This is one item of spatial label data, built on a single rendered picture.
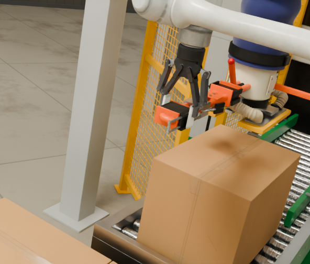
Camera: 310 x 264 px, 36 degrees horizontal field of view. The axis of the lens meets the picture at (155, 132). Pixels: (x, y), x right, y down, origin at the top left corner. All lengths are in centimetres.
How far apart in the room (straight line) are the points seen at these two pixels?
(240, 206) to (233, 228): 9
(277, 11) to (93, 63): 122
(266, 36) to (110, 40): 163
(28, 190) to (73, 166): 53
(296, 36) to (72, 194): 214
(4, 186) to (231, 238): 199
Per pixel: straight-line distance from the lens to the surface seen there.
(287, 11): 178
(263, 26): 111
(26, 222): 206
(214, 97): 157
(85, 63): 271
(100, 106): 276
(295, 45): 112
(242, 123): 178
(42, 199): 328
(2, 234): 199
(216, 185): 170
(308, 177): 310
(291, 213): 239
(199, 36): 129
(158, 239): 191
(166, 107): 137
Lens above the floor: 170
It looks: 22 degrees down
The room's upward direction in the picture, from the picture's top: 11 degrees clockwise
